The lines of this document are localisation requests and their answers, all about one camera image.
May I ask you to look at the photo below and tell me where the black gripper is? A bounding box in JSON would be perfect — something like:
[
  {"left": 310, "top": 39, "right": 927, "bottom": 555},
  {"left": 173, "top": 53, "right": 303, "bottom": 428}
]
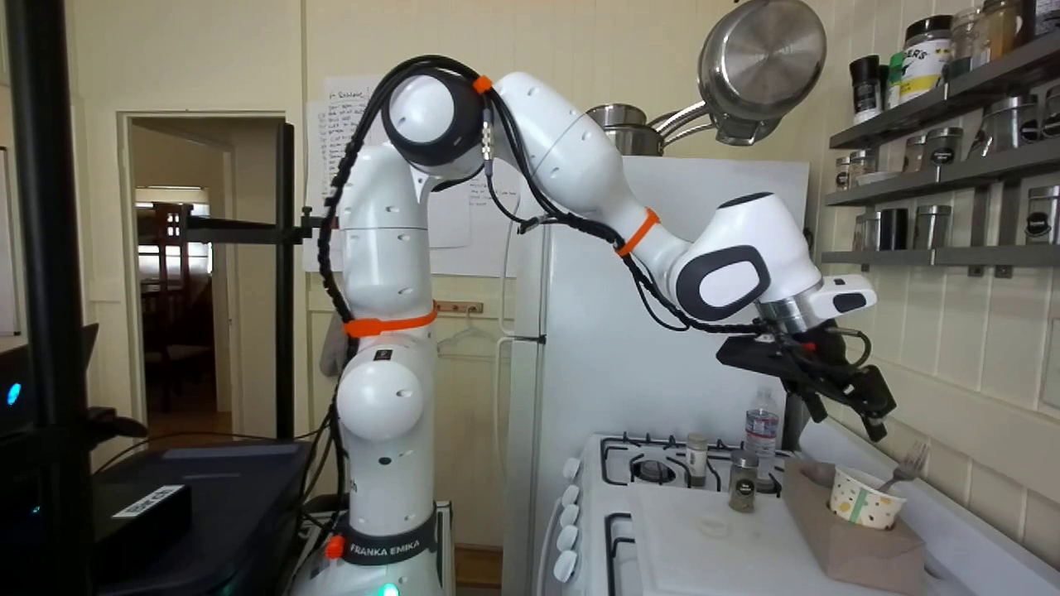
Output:
[{"left": 713, "top": 329, "right": 901, "bottom": 449}]

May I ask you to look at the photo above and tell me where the patterned white paper cup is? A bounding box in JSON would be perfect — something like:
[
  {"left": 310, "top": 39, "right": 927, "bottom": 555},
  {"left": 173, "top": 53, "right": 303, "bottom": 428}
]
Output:
[{"left": 829, "top": 465, "right": 908, "bottom": 534}]

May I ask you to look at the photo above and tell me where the black stove burner grate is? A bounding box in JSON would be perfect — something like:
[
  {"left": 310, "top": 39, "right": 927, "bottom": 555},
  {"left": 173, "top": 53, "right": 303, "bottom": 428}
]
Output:
[{"left": 596, "top": 432, "right": 778, "bottom": 489}]

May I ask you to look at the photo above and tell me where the white gas stove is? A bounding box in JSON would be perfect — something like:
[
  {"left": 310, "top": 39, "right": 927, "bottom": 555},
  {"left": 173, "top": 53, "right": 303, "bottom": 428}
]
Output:
[{"left": 543, "top": 412, "right": 1060, "bottom": 596}]

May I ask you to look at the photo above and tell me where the clear plastic bottle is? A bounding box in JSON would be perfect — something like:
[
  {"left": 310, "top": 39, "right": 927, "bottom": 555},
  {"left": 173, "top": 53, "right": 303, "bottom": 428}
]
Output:
[{"left": 743, "top": 383, "right": 785, "bottom": 472}]

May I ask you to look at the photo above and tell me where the grey metal grinder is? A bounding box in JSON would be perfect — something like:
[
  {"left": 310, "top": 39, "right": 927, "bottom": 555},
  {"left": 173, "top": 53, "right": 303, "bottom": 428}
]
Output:
[{"left": 726, "top": 444, "right": 764, "bottom": 517}]

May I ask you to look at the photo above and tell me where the wooden cutting board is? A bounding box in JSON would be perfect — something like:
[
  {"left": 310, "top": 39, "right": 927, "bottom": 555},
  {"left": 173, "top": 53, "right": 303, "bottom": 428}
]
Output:
[{"left": 778, "top": 453, "right": 932, "bottom": 596}]

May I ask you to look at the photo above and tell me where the small metal spice tin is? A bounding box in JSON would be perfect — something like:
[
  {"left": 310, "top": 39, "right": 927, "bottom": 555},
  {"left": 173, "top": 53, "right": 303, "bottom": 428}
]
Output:
[
  {"left": 901, "top": 123, "right": 964, "bottom": 177},
  {"left": 980, "top": 93, "right": 1029, "bottom": 152},
  {"left": 831, "top": 145, "right": 872, "bottom": 194},
  {"left": 879, "top": 205, "right": 914, "bottom": 253},
  {"left": 1024, "top": 183, "right": 1060, "bottom": 249},
  {"left": 910, "top": 201, "right": 953, "bottom": 253},
  {"left": 852, "top": 205, "right": 884, "bottom": 253}
]

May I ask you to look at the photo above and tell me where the white refrigerator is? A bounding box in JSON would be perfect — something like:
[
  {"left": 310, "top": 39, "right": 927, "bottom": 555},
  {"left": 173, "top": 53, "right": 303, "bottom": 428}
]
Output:
[{"left": 499, "top": 152, "right": 815, "bottom": 596}]

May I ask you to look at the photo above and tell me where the black spice jar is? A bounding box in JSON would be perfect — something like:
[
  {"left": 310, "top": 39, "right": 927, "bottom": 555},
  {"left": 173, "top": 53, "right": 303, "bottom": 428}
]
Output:
[{"left": 849, "top": 53, "right": 884, "bottom": 127}]

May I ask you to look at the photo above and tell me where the steel pot with lid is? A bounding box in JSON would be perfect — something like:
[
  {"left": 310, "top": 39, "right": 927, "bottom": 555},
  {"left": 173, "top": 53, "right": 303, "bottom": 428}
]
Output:
[{"left": 584, "top": 98, "right": 713, "bottom": 159}]

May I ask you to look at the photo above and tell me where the hanging steel pan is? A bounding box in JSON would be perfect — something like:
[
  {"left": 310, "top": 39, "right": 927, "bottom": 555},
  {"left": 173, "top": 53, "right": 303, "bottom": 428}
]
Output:
[{"left": 695, "top": 0, "right": 831, "bottom": 148}]

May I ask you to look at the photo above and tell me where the white green labelled jar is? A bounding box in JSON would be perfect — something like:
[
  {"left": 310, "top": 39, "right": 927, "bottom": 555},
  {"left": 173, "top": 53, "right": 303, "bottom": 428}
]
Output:
[{"left": 884, "top": 13, "right": 959, "bottom": 110}]

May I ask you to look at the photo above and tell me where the plain white paper sheet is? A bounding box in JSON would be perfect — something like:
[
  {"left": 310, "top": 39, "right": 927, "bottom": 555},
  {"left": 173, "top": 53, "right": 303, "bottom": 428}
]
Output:
[{"left": 425, "top": 162, "right": 525, "bottom": 280}]

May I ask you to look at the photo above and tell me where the amber glass jar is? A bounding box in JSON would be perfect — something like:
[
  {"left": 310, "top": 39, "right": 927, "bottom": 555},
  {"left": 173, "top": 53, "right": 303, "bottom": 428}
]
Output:
[{"left": 969, "top": 0, "right": 1027, "bottom": 68}]

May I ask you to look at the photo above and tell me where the thin black stand pole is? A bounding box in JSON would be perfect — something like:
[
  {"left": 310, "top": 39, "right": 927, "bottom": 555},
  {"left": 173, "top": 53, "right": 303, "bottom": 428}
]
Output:
[{"left": 271, "top": 121, "right": 303, "bottom": 444}]

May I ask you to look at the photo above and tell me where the handwritten white paper sheet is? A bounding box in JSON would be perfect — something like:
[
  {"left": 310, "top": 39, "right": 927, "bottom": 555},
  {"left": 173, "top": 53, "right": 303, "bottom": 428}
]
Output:
[{"left": 306, "top": 73, "right": 386, "bottom": 275}]

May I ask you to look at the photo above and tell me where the black equipment case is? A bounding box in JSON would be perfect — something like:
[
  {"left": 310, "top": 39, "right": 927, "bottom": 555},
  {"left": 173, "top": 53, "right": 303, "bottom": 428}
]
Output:
[{"left": 90, "top": 439, "right": 314, "bottom": 596}]

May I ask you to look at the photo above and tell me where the dark wall shelf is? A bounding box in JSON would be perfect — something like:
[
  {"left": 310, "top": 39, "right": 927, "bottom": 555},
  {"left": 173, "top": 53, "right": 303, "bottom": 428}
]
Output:
[
  {"left": 829, "top": 31, "right": 1060, "bottom": 152},
  {"left": 817, "top": 241, "right": 1060, "bottom": 275},
  {"left": 824, "top": 135, "right": 1060, "bottom": 209}
]

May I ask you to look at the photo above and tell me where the thick black frame post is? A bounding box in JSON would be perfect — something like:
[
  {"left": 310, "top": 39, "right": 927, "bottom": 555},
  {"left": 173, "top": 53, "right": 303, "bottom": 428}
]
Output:
[{"left": 5, "top": 0, "right": 99, "bottom": 596}]

